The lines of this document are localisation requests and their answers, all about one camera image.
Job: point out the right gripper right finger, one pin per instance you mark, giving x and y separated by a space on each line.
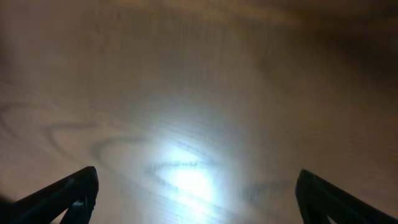
321 202

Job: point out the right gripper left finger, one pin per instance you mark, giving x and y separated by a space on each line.
74 196

